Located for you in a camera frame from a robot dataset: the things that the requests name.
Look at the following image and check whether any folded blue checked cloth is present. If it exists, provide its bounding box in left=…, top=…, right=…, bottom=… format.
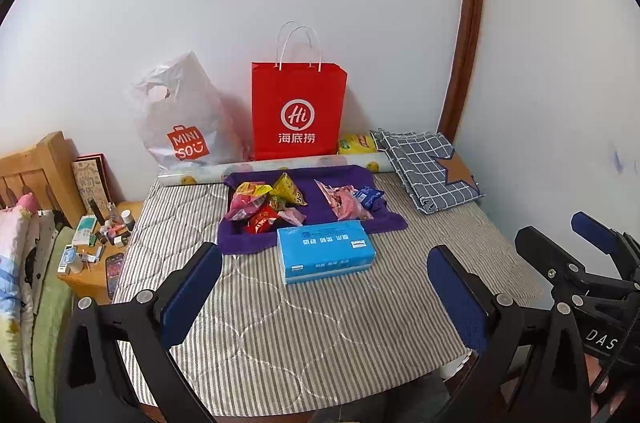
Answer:
left=370, top=129, right=485, bottom=215

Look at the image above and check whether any pale pink snack packet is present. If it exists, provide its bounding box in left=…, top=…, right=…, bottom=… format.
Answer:
left=277, top=207, right=307, bottom=227

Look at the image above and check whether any printed pillow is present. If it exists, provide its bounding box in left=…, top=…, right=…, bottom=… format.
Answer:
left=0, top=192, right=43, bottom=404

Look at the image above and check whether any smartphone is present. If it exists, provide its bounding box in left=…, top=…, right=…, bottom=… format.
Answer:
left=104, top=252, right=126, bottom=297

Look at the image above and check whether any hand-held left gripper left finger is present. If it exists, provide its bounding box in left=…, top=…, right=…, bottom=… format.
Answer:
left=59, top=242, right=224, bottom=423

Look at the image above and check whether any purple towel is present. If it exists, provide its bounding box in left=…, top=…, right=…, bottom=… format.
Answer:
left=217, top=164, right=407, bottom=255

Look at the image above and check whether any green blanket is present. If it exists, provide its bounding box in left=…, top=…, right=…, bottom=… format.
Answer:
left=31, top=225, right=76, bottom=423

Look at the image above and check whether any white plastic bag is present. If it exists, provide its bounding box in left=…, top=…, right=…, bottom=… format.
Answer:
left=131, top=51, right=251, bottom=171

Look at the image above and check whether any rolled fruit print mat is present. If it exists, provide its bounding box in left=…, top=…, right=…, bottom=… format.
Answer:
left=157, top=152, right=396, bottom=189

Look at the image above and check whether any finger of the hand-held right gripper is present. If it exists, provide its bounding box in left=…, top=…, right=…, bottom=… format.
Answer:
left=515, top=225, right=640, bottom=300
left=571, top=211, right=640, bottom=279

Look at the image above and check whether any wooden nightstand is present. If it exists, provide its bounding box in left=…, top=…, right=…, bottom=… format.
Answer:
left=56, top=202, right=147, bottom=305

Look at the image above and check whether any blue snack packet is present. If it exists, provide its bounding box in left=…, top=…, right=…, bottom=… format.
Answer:
left=351, top=184, right=385, bottom=210

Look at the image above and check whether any yellow red snack packet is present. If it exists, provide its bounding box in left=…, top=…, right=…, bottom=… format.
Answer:
left=235, top=182, right=273, bottom=200

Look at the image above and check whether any white box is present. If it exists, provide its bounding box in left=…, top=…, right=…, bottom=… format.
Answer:
left=57, top=244, right=77, bottom=275

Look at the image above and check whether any pink lettered snack packet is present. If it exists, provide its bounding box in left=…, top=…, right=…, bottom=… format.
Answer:
left=224, top=193, right=261, bottom=222

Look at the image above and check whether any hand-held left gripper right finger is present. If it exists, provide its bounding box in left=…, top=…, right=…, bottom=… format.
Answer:
left=426, top=244, right=608, bottom=423

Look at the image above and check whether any cluster of small cosmetics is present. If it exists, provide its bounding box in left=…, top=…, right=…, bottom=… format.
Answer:
left=95, top=223, right=132, bottom=250

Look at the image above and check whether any red paper bag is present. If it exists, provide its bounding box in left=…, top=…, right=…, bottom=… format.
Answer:
left=251, top=22, right=347, bottom=161

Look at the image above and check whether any brown wooden door frame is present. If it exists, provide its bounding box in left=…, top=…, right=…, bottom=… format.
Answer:
left=439, top=0, right=487, bottom=144

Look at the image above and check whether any strawberry print snack packet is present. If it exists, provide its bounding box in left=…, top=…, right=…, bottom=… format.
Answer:
left=332, top=187, right=375, bottom=222

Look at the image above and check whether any wooden headboard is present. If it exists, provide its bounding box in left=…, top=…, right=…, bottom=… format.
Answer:
left=0, top=132, right=86, bottom=229

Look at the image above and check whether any blue tissue pack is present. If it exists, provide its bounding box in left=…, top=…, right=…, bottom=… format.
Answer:
left=276, top=220, right=377, bottom=285

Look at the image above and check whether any yellow triangular snack packet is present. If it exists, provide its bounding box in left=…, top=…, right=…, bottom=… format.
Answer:
left=270, top=172, right=308, bottom=208

